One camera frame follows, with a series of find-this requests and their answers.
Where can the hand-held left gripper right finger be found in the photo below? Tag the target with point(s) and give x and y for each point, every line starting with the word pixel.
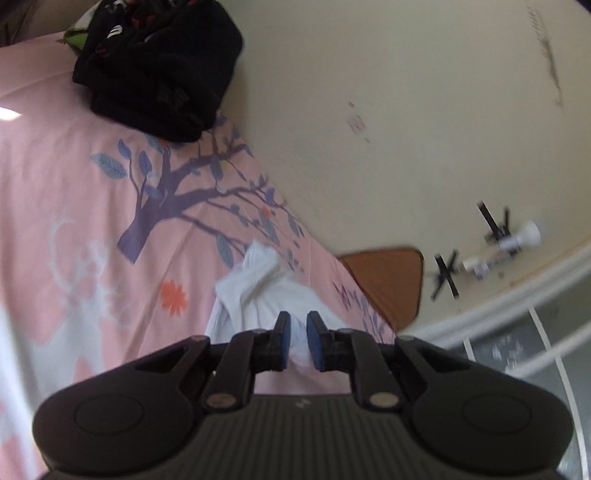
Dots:
pixel 316 341

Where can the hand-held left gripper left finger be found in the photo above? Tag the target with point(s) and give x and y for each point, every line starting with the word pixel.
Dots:
pixel 280 341

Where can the white garment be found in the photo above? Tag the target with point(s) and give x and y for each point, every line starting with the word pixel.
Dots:
pixel 258 286

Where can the pile of black folded clothes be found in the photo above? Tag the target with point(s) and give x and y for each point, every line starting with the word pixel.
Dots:
pixel 161 69

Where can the brown woven mat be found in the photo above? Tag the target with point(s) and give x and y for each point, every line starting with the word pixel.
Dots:
pixel 388 286

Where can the black tape cross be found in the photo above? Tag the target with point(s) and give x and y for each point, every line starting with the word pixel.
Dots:
pixel 445 274
pixel 494 224

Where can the white power strip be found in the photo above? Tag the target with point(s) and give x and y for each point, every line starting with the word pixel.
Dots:
pixel 508 244

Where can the pink tree-print bedsheet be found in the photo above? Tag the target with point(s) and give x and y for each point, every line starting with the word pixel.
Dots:
pixel 69 184

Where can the green cloth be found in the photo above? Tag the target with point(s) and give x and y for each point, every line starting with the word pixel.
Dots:
pixel 74 36

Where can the white window frame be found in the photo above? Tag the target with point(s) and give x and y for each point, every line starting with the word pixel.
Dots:
pixel 517 300

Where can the small wall sticker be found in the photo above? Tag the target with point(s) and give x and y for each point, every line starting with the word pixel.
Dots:
pixel 358 123

